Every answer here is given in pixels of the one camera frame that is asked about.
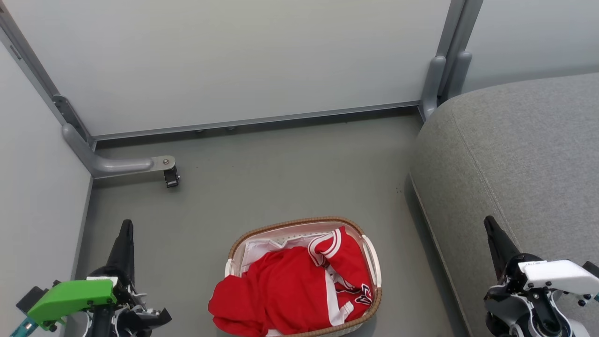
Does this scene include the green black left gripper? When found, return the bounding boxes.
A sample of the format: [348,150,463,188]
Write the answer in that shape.
[27,219,172,334]

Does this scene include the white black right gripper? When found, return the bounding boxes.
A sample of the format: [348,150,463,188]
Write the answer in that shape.
[483,215,599,296]

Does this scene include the red jersey with number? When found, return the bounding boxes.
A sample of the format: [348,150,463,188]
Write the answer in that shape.
[307,226,375,323]

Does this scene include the red trousers with white stripe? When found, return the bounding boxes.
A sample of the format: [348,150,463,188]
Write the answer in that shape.
[208,247,356,337]

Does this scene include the grey fabric sofa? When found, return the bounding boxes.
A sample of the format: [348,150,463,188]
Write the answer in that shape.
[409,73,599,337]

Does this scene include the grey partition foot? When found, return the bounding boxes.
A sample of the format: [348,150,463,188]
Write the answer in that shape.
[445,51,473,101]
[62,123,176,179]
[420,55,447,121]

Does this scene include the black caster wheel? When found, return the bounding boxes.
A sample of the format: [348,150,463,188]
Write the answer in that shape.
[163,166,181,189]

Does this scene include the white basket liner cloth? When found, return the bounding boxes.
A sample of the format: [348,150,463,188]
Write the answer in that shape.
[240,235,321,276]

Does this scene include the white wicker-rimmed laundry basket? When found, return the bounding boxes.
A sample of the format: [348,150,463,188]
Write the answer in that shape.
[225,216,383,337]

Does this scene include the teal cable connector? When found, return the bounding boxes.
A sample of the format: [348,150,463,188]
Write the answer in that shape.
[9,317,37,337]

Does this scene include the grey partition bottom rail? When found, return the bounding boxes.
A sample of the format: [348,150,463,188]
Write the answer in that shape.
[93,101,420,142]

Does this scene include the grey partition post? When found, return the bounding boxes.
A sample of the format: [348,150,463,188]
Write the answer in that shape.
[0,5,96,150]
[435,0,484,101]

